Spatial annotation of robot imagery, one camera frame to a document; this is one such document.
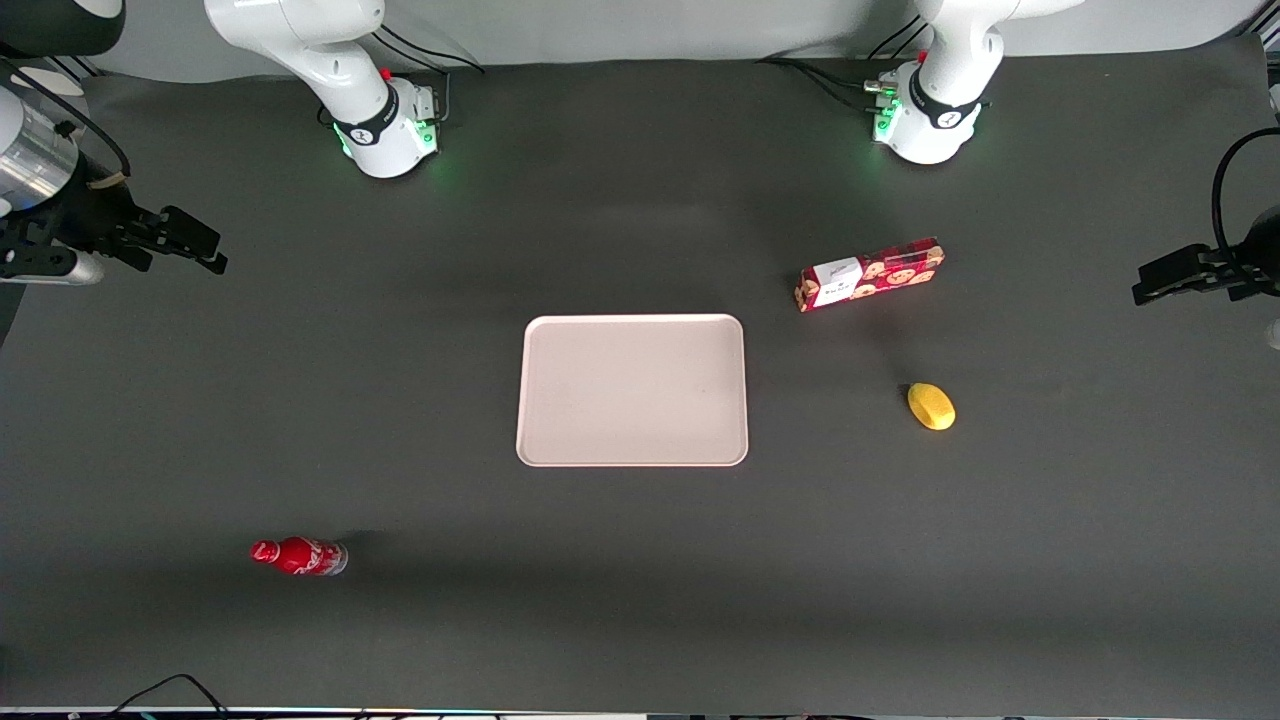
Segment pale pink rectangular tray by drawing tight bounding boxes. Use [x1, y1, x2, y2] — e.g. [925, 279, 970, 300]
[515, 314, 750, 468]

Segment black right arm base cables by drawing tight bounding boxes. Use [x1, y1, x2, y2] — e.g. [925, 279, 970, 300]
[372, 22, 488, 126]

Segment black cable at table edge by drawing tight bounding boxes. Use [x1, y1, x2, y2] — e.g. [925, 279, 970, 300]
[100, 673, 233, 720]

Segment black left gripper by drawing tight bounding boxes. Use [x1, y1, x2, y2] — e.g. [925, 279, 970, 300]
[1131, 204, 1280, 307]

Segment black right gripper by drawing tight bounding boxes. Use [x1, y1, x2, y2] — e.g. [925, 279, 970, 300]
[58, 176, 230, 276]

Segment yellow lemon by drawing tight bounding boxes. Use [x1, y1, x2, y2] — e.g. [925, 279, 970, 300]
[906, 381, 957, 432]

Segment red cookie box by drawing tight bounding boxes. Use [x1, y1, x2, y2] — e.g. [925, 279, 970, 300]
[794, 236, 946, 314]

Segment black arm base cables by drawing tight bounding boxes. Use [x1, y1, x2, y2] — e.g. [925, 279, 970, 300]
[755, 14, 926, 113]
[372, 22, 488, 126]

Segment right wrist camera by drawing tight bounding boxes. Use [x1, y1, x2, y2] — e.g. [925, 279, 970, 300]
[0, 215, 107, 288]

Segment black left arm base cables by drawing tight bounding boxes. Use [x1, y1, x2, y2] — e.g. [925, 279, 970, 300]
[755, 14, 926, 113]

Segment red coke bottle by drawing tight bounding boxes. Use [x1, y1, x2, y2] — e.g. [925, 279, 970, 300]
[249, 535, 350, 578]

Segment black looped gripper cable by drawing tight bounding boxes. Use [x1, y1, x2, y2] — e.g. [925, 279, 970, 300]
[1211, 127, 1280, 253]

